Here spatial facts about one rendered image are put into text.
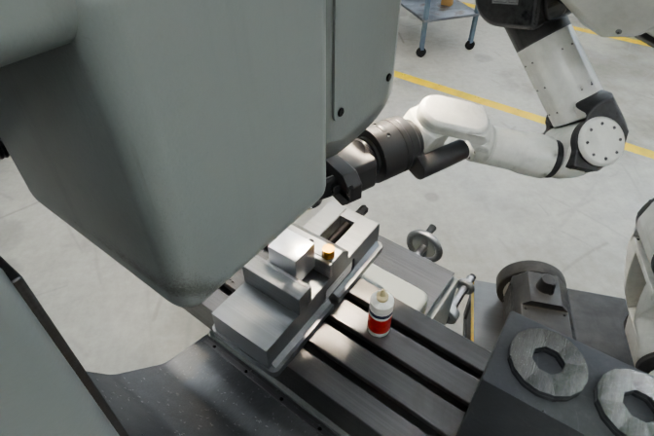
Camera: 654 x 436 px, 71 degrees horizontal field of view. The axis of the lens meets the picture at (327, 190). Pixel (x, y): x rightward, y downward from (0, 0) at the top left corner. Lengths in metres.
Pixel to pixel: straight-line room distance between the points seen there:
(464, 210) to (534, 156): 1.74
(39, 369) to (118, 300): 1.99
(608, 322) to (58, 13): 1.44
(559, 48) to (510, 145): 0.17
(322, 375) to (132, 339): 1.37
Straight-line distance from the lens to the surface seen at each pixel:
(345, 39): 0.44
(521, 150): 0.80
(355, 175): 0.63
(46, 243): 2.63
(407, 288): 1.06
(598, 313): 1.51
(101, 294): 2.29
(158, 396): 0.84
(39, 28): 0.25
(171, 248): 0.33
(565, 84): 0.85
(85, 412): 0.29
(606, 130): 0.84
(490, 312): 1.61
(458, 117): 0.74
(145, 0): 0.26
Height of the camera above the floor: 1.65
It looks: 41 degrees down
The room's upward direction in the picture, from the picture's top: straight up
